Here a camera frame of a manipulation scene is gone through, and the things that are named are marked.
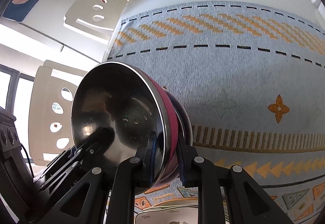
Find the pink steel bowl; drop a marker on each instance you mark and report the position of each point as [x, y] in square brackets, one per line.
[114, 102]

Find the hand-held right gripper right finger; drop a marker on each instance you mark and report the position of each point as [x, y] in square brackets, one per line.
[188, 165]

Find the blue patterned woven table mat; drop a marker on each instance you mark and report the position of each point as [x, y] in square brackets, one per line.
[228, 74]

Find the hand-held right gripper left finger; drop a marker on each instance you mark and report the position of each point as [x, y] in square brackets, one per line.
[146, 165]

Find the white chair with oval holes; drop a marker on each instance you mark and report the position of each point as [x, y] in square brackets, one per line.
[43, 91]
[83, 8]

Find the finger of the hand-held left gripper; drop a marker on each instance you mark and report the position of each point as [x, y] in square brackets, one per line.
[100, 139]
[63, 165]

